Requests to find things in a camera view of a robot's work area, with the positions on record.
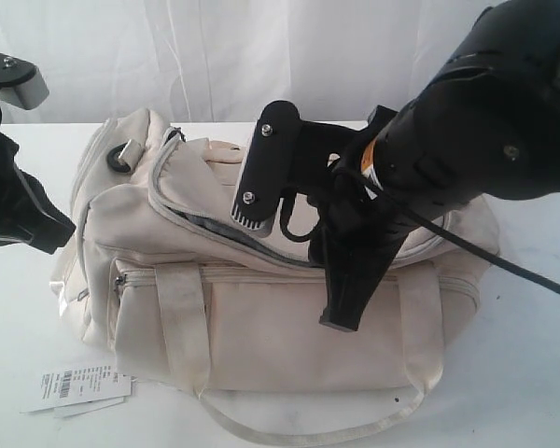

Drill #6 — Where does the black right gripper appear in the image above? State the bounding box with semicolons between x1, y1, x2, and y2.
307;105;454;333

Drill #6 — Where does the white curtain backdrop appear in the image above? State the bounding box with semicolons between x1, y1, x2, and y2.
0;1;486;123

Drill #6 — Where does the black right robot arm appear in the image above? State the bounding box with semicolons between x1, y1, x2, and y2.
310;1;560;331

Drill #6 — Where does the white paper tag underneath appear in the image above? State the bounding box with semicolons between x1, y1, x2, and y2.
53;393;127;418

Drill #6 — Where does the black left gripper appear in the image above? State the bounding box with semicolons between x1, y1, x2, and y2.
0;133;76;255

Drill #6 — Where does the cream duffel bag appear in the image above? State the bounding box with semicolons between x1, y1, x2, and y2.
50;108;488;447

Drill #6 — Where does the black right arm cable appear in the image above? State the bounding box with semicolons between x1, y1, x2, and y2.
333;170;560;303

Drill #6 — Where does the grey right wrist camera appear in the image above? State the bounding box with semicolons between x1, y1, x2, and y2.
231;100;360;243

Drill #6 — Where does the white barcode paper tag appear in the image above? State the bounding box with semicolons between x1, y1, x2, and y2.
21;359;132;413

